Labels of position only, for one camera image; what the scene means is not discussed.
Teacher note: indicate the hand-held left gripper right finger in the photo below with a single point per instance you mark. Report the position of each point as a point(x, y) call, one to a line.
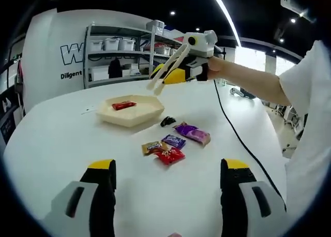
point(232, 200)

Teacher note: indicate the white food tongs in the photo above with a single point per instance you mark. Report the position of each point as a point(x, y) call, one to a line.
point(169, 63)

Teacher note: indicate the long ceiling light strip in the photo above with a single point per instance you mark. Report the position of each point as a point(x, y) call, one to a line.
point(228, 17)

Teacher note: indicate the person's white shirt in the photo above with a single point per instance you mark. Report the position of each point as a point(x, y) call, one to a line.
point(307, 118)

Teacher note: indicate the black backpack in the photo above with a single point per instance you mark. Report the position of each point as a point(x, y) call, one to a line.
point(115, 68)

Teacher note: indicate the small black food packet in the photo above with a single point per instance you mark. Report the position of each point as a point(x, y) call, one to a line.
point(167, 121)

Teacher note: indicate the grey metal shelf rack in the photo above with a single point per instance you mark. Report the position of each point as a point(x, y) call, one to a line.
point(116, 53)

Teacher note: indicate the white carton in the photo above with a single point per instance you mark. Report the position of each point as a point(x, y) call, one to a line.
point(98, 73)

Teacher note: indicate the coat rack with clothes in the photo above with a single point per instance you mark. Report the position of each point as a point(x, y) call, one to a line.
point(19, 79)

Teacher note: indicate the person's left hand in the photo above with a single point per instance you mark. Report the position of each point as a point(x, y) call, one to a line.
point(174, 235)

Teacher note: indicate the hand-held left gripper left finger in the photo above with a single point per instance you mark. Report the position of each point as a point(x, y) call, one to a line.
point(103, 203)

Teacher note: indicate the white office chair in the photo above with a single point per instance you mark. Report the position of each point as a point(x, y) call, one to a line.
point(292, 118)

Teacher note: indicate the small purple food packet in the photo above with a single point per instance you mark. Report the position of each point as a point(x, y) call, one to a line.
point(173, 141)

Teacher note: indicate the long red food packet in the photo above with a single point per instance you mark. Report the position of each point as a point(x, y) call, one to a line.
point(123, 105)

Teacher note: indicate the white storage box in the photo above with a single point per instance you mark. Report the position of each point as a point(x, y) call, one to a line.
point(163, 50)
point(112, 44)
point(155, 27)
point(127, 45)
point(96, 45)

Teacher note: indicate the large purple food packet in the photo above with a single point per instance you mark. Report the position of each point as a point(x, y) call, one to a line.
point(192, 133)

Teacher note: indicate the dark display cabinet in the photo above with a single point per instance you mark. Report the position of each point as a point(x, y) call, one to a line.
point(10, 123)

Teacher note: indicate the gold food packet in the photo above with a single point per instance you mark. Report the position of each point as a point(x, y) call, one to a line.
point(152, 147)

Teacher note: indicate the white hanging sign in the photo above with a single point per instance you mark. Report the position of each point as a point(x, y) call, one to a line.
point(292, 1)

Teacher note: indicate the grey white handheld device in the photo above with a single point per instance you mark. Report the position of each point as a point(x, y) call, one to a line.
point(245, 94)

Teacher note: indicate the square red food packet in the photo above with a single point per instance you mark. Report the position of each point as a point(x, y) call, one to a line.
point(170, 156)

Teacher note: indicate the person's right hand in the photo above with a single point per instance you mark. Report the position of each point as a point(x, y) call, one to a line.
point(217, 68)

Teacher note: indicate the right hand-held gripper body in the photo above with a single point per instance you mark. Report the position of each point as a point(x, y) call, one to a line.
point(204, 48)

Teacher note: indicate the cream hexagonal container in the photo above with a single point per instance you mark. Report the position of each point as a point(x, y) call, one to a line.
point(139, 110)

